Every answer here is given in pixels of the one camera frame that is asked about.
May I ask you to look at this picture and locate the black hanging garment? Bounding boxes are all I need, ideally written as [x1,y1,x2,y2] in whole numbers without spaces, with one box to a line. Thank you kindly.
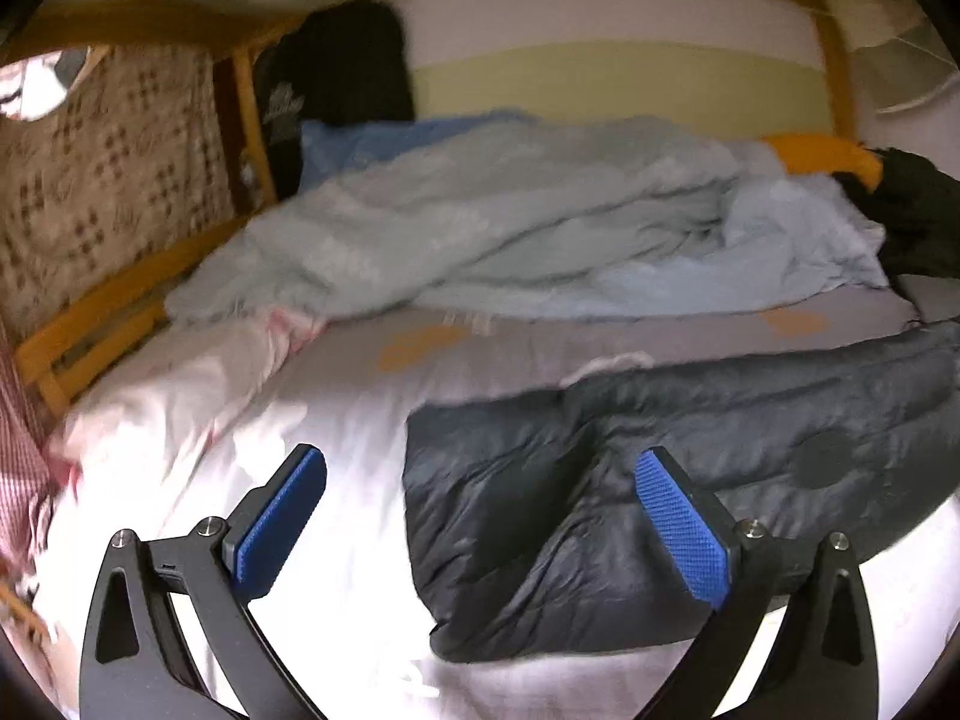
[254,0,415,200]

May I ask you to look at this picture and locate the wooden bed frame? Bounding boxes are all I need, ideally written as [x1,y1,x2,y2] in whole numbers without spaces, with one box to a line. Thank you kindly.
[2,0,857,418]

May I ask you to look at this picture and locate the light blue duvet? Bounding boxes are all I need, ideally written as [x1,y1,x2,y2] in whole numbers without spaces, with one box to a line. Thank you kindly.
[166,115,887,322]

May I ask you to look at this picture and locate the white mosquito net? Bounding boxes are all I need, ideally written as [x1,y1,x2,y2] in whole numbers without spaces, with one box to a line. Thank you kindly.
[825,0,958,114]

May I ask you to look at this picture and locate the patterned beige curtain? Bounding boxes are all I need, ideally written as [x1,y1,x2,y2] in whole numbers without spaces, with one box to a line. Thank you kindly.
[2,47,235,340]

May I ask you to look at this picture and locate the blue pillow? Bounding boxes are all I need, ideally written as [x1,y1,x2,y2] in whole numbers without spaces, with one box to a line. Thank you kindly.
[299,109,535,192]

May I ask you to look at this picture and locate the dark grey puffer jacket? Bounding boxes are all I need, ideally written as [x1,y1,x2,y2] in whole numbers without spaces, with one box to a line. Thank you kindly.
[401,320,960,665]

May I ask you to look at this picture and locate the black fleece garment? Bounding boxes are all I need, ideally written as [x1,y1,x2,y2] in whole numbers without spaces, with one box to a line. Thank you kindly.
[833,148,960,283]

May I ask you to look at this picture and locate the pink white blanket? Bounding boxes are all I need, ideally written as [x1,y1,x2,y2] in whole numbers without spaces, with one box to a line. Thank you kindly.
[49,307,325,481]

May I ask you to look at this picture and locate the orange pillow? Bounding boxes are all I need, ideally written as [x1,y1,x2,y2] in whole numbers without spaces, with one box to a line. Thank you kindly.
[761,133,884,190]

